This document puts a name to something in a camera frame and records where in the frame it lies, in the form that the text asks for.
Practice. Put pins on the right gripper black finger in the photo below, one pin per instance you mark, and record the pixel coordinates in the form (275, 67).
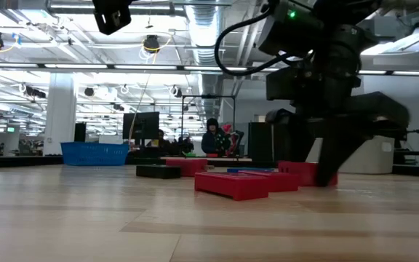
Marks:
(331, 156)
(304, 145)

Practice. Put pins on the wide red rectangular block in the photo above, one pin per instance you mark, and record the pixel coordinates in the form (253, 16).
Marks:
(298, 172)

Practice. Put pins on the red charger with prongs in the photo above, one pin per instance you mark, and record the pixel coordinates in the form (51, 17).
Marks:
(189, 167)

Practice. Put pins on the black rectangular item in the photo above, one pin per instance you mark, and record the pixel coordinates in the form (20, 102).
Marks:
(158, 171)

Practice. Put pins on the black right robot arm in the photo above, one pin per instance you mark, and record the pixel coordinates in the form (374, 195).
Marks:
(340, 22)

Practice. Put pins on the white plastic bin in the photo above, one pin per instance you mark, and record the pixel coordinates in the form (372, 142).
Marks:
(373, 156)

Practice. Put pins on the black partition cabinet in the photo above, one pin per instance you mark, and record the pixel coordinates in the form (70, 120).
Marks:
(260, 142)

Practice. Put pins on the black ceiling light track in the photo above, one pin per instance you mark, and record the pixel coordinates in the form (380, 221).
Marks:
(111, 66)

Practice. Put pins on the blue rectangular block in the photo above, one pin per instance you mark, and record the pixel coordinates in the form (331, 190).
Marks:
(249, 169)

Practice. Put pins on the red black chair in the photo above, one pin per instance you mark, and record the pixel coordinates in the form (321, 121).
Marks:
(227, 128)

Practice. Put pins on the person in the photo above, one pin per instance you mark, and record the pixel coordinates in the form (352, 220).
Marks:
(211, 140)
(160, 138)

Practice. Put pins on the wooden desk top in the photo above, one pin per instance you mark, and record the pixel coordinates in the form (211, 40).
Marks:
(195, 159)

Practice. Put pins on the white pillar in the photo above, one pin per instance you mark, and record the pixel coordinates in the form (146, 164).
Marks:
(60, 116)

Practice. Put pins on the black monitor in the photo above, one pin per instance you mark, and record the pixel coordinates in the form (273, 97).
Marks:
(140, 125)

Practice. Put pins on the white box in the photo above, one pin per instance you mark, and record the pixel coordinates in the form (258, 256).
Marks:
(110, 139)

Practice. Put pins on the blue plastic basket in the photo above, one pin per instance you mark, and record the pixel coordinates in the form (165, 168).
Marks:
(93, 154)

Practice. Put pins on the green exit sign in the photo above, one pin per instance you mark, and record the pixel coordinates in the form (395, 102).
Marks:
(11, 129)

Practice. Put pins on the silver ventilation duct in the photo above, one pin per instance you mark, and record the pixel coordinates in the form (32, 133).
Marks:
(202, 29)

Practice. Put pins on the black gantry frame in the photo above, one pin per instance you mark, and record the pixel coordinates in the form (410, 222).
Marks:
(207, 96)

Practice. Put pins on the black metal table frame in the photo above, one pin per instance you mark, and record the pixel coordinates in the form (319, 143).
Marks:
(24, 161)

